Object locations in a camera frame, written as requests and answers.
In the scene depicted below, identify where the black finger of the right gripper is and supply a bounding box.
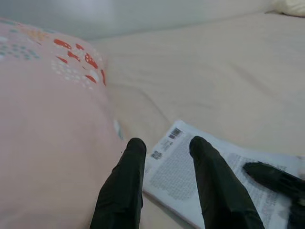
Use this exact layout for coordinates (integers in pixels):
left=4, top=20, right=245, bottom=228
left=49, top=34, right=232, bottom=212
left=287, top=198, right=305, bottom=229
left=242, top=161, right=305, bottom=198

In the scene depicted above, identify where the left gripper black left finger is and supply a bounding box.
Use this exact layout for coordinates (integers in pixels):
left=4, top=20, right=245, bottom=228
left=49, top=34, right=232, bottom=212
left=89, top=137, right=146, bottom=229

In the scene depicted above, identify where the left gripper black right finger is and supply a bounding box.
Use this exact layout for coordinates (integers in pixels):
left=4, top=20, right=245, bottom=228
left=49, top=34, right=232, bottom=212
left=190, top=136, right=265, bottom=229

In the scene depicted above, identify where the white printed magazine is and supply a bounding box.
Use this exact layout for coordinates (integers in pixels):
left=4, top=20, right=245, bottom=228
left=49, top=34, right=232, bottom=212
left=142, top=120, right=305, bottom=229

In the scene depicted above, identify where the pink pillow with coloured dots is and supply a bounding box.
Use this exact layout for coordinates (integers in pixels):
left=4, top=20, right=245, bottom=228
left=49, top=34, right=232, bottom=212
left=0, top=16, right=126, bottom=229

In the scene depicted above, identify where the cream bed mattress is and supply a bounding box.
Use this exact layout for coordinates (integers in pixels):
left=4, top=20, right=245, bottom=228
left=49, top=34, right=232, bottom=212
left=89, top=10, right=305, bottom=229

